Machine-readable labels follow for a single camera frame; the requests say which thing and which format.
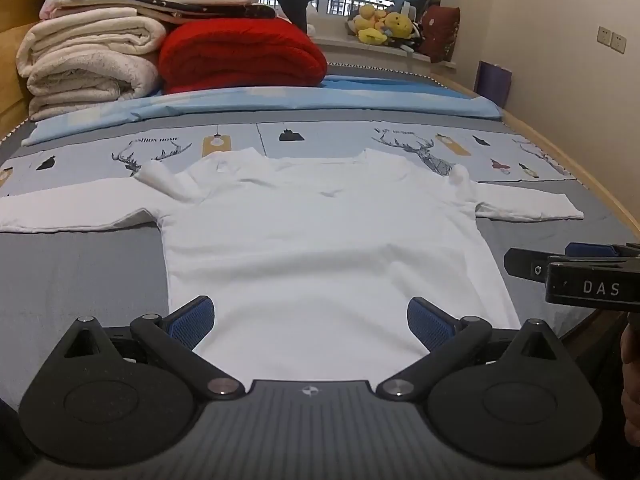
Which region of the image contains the white long-sleeve shirt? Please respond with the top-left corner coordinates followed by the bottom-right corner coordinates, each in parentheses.
top-left (0, 147), bottom-right (585, 386)

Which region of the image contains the dark red cushion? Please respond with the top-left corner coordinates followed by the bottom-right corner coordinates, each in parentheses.
top-left (417, 5), bottom-right (461, 63)

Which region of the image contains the wooden bed frame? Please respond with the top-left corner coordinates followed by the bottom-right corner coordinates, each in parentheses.
top-left (425, 72), bottom-right (640, 241)

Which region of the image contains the purple box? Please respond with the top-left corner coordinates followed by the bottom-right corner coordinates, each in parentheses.
top-left (475, 60), bottom-right (513, 109)

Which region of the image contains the dark star-printed cloth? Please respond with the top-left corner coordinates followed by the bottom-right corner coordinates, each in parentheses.
top-left (134, 0), bottom-right (277, 25)

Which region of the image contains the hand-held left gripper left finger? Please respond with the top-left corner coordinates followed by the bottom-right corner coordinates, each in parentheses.
top-left (62, 296), bottom-right (246, 402)

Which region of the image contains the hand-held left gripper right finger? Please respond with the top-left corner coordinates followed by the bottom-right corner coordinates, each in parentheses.
top-left (376, 296), bottom-right (573, 402)

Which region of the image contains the cream smooth folded blanket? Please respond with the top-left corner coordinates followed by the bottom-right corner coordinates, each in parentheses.
top-left (16, 15), bottom-right (167, 78)

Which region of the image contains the yellow plush toy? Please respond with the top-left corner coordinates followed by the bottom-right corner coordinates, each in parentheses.
top-left (384, 11), bottom-right (415, 41)
top-left (349, 4), bottom-right (392, 45)

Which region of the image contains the red folded blanket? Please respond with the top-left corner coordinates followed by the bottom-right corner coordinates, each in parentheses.
top-left (157, 20), bottom-right (328, 95)

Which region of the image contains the person's right hand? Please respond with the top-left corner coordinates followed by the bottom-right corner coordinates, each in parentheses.
top-left (620, 328), bottom-right (640, 447)

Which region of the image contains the cream fluffy folded blanket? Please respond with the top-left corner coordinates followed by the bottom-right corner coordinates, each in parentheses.
top-left (27, 52), bottom-right (163, 122)

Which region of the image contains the light blue blanket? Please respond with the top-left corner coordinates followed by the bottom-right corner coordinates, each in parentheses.
top-left (22, 75), bottom-right (503, 147)

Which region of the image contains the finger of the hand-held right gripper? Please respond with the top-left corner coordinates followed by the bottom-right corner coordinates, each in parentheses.
top-left (565, 242), bottom-right (640, 258)
top-left (504, 247), bottom-right (566, 281)

